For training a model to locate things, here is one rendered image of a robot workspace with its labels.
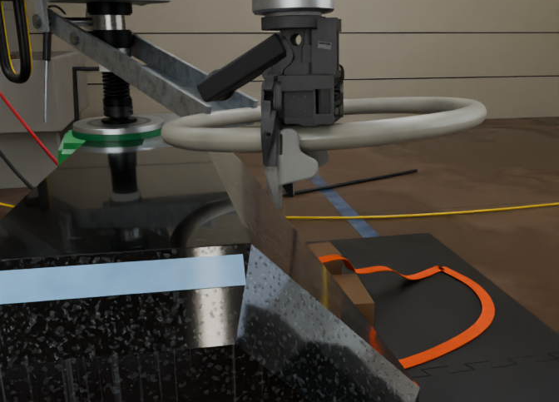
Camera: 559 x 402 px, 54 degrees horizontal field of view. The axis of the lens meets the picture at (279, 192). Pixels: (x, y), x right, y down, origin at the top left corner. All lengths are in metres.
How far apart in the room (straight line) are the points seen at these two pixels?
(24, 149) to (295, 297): 3.49
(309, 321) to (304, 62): 0.31
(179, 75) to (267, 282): 0.68
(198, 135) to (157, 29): 5.28
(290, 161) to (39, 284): 0.30
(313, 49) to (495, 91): 6.50
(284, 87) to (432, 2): 6.04
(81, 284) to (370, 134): 0.36
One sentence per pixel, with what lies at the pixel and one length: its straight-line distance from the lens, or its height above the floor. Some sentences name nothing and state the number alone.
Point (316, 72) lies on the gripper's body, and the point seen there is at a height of 1.00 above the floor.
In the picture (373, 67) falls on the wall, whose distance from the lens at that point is 6.36.
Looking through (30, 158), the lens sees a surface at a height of 0.20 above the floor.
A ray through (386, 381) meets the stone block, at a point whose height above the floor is 0.61.
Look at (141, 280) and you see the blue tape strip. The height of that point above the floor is 0.78.
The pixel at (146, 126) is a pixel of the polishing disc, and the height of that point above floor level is 0.83.
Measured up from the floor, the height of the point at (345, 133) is 0.94.
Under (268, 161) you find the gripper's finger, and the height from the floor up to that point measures 0.91.
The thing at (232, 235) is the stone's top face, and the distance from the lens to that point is 0.68.
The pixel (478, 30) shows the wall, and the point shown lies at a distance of 6.88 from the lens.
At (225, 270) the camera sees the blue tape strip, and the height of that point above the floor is 0.78.
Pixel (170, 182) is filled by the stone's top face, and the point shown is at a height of 0.81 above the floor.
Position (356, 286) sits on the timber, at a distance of 2.05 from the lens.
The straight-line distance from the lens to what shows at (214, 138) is 0.67.
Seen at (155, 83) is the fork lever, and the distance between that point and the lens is 1.11.
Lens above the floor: 1.05
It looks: 17 degrees down
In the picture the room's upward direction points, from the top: straight up
